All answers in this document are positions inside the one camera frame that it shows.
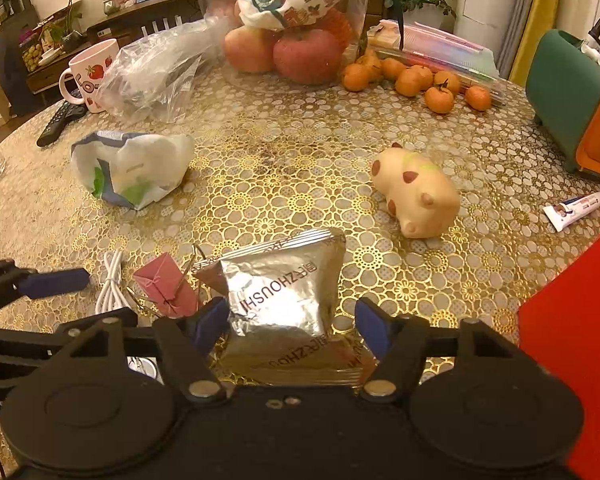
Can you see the white toothpaste tube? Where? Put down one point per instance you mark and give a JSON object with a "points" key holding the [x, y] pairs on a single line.
{"points": [[575, 209]]}

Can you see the orange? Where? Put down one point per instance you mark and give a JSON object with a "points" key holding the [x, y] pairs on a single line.
{"points": [[340, 25]]}

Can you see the red cardboard box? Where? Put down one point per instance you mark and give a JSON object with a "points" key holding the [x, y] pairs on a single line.
{"points": [[575, 350]]}

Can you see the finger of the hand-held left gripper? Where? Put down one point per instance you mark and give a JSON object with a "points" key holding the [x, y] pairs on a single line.
{"points": [[40, 340], [55, 281]]}

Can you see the cream spotted pig toy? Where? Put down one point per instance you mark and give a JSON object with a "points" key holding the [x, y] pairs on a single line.
{"points": [[420, 195]]}

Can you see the pink strawberry mug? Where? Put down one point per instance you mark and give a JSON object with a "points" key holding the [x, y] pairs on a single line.
{"points": [[92, 70]]}

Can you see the green orange tissue box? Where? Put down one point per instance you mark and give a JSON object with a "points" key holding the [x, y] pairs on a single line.
{"points": [[565, 100]]}

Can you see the red apple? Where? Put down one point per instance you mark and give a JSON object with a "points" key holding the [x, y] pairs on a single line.
{"points": [[307, 57], [250, 50]]}

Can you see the wooden tv cabinet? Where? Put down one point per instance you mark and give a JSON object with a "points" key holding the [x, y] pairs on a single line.
{"points": [[130, 17]]}

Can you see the white blue wet wipes pack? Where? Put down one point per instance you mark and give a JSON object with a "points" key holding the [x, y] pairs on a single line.
{"points": [[135, 170]]}

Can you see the yellow grey curtain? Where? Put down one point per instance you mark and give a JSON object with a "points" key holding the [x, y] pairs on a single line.
{"points": [[535, 15]]}

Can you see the black remote control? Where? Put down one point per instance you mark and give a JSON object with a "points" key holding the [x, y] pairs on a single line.
{"points": [[60, 122]]}

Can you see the white column air conditioner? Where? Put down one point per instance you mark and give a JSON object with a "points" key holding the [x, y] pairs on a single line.
{"points": [[485, 0]]}

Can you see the white router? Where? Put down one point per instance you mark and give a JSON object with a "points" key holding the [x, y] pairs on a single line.
{"points": [[162, 25]]}

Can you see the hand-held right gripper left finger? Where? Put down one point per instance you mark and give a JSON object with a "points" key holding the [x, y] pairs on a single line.
{"points": [[209, 325]]}

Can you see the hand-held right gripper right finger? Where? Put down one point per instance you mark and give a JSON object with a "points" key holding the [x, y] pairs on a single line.
{"points": [[375, 327]]}

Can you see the gold lace patterned desktop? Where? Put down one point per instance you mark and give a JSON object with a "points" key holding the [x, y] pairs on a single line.
{"points": [[290, 170]]}

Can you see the silver foil snack bag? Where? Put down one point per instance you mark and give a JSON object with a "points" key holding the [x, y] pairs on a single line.
{"points": [[285, 300]]}

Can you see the clear plastic bag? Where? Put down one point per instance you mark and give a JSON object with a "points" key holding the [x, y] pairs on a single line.
{"points": [[155, 75]]}

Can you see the pink binder clip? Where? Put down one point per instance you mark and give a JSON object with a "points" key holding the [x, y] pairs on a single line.
{"points": [[162, 280]]}

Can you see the pile of tangerines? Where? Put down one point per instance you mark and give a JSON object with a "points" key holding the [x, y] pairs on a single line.
{"points": [[410, 82]]}

